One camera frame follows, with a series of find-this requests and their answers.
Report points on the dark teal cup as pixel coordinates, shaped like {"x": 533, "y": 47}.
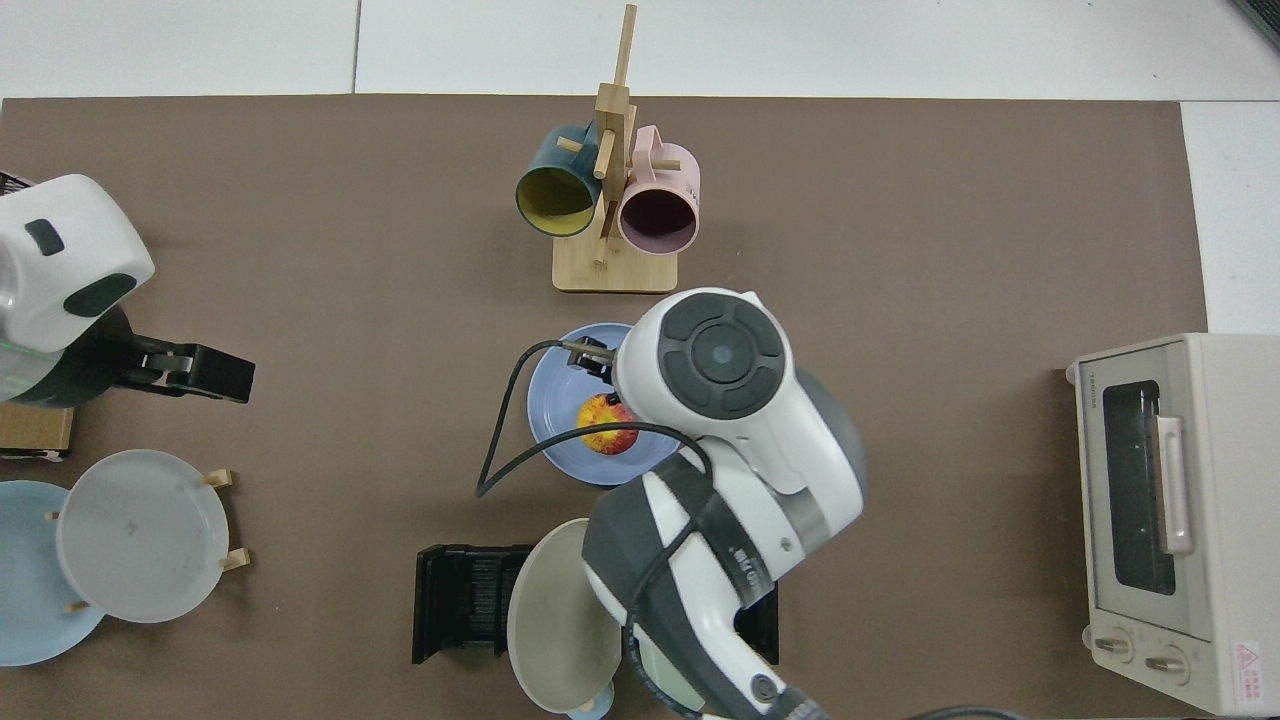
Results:
{"x": 552, "y": 205}

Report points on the small blue round thing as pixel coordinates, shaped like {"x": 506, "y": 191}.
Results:
{"x": 590, "y": 711}

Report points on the pink cup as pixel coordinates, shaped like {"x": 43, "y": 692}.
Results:
{"x": 658, "y": 222}

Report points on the wooden peg plate rack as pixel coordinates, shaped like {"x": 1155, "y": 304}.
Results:
{"x": 219, "y": 478}

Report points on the pale grey white plate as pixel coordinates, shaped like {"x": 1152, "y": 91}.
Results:
{"x": 140, "y": 535}

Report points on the grey beige plate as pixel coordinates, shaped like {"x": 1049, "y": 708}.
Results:
{"x": 555, "y": 620}

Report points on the dark grey corner object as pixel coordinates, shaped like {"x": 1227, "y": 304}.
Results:
{"x": 1262, "y": 18}

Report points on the light blue plate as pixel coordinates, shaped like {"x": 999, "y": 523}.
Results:
{"x": 28, "y": 580}

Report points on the black dish rack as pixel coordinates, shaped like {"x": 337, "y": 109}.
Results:
{"x": 460, "y": 600}

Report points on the wooden cup stand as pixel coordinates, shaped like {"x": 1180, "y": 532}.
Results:
{"x": 615, "y": 268}

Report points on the red yellow apple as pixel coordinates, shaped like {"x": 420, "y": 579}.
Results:
{"x": 603, "y": 432}

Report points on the pale toaster oven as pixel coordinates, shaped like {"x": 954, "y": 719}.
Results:
{"x": 1240, "y": 500}

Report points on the brown table cloth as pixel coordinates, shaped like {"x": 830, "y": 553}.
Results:
{"x": 950, "y": 450}

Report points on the pale green plate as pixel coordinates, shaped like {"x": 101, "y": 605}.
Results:
{"x": 662, "y": 680}

